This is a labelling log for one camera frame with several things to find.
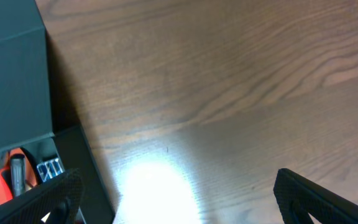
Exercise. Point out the orange scraper wooden handle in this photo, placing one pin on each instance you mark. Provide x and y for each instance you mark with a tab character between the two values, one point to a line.
32	179

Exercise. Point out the black box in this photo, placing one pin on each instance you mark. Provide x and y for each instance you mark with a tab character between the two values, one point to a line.
36	112

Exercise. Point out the blue drill bit case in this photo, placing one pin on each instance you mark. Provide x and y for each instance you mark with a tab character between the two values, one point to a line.
50	169

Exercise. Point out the small steel claw hammer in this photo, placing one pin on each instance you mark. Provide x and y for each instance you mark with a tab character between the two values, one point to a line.
17	164

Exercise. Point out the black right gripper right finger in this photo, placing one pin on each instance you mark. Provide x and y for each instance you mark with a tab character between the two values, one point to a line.
300	200

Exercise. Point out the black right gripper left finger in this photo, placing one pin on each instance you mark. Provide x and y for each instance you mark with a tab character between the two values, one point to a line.
59	198

